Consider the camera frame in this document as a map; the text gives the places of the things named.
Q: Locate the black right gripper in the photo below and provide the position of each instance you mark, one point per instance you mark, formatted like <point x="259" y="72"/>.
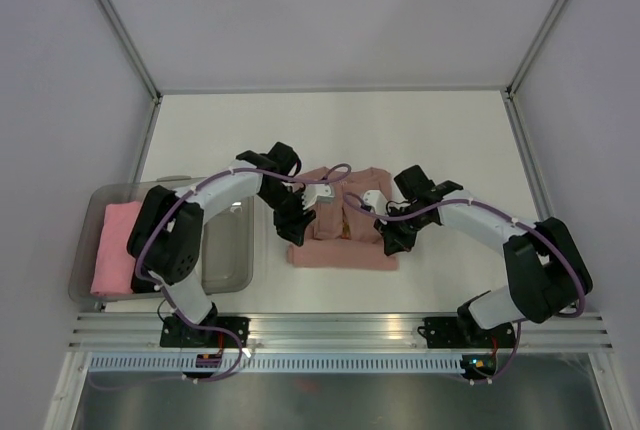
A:
<point x="393" y="241"/>

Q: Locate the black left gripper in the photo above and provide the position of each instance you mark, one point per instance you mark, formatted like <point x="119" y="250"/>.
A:
<point x="293" y="226"/>

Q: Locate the dusty pink t-shirt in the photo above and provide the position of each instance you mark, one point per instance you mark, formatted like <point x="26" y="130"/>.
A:
<point x="340" y="237"/>

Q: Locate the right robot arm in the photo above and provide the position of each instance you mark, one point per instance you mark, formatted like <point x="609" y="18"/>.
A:
<point x="545" y="273"/>

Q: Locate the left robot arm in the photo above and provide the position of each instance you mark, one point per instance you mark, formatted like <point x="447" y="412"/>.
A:
<point x="166" y="237"/>

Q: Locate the grey plastic bin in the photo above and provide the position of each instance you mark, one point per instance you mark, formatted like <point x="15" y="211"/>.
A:
<point x="225" y="264"/>

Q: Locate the pink rolled t-shirt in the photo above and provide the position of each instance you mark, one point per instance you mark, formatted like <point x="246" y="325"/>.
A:
<point x="114" y="266"/>

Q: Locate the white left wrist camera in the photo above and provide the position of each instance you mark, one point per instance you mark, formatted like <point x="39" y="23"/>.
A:
<point x="317" y="193"/>

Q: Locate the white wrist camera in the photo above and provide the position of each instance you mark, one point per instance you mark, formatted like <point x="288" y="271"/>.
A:
<point x="375" y="201"/>
<point x="317" y="193"/>

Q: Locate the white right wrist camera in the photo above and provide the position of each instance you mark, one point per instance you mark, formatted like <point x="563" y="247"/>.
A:
<point x="375" y="201"/>

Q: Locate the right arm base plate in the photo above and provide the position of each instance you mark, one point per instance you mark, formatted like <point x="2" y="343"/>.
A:
<point x="447" y="332"/>

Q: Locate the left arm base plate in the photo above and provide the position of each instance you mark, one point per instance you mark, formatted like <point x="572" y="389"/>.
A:
<point x="176" y="333"/>

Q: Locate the white slotted cable duct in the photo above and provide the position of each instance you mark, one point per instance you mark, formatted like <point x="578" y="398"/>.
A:
<point x="289" y="363"/>

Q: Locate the aluminium front rail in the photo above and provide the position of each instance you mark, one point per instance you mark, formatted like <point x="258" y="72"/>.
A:
<point x="362" y="333"/>

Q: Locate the left aluminium frame post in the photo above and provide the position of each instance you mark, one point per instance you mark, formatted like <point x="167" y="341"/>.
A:
<point x="125" y="41"/>

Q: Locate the aluminium frame post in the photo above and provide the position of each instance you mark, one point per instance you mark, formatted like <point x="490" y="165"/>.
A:
<point x="543" y="33"/>
<point x="125" y="41"/>

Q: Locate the right aluminium frame post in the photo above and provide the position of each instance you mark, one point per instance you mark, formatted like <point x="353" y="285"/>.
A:
<point x="543" y="33"/>

